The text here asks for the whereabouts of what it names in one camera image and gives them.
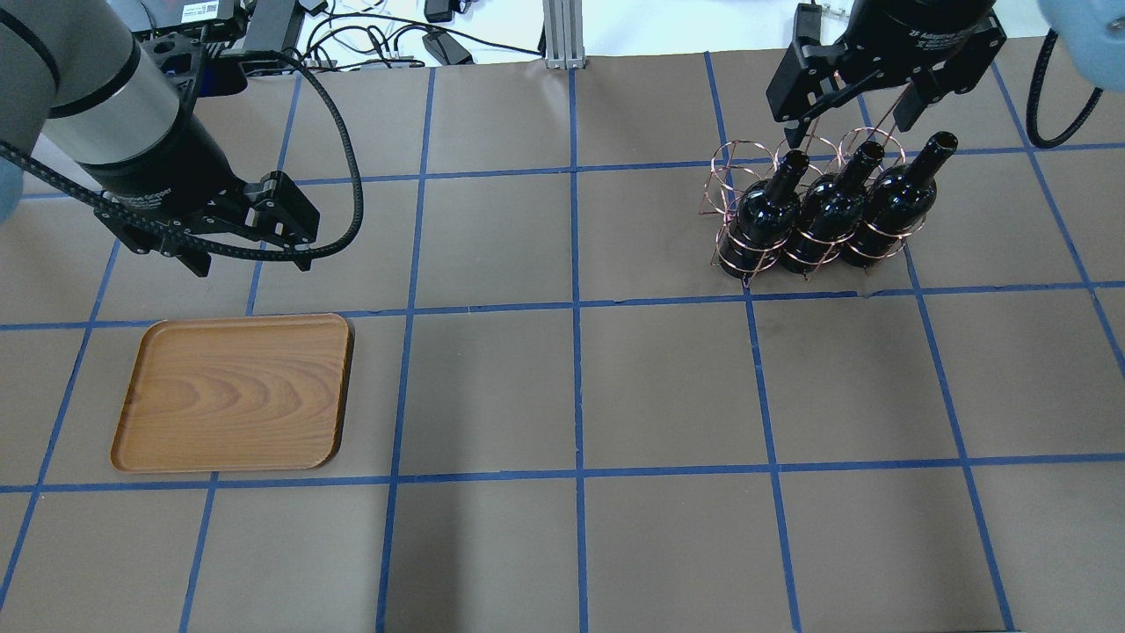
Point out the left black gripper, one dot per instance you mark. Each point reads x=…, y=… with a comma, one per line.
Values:
x=167, y=176

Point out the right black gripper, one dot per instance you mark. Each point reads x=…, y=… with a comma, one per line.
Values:
x=923, y=35

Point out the dark wine bottle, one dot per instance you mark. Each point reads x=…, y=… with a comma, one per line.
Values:
x=897, y=203
x=830, y=211
x=766, y=213

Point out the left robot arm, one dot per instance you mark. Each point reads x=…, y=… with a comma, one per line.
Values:
x=92, y=112

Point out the wooden tray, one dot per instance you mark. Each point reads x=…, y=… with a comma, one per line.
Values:
x=254, y=393

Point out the black power adapter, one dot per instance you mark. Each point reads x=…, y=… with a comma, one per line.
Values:
x=446, y=49

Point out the copper wire bottle basket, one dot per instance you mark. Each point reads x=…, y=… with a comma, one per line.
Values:
x=738, y=164

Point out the aluminium frame post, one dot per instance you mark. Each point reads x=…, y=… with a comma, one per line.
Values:
x=563, y=34

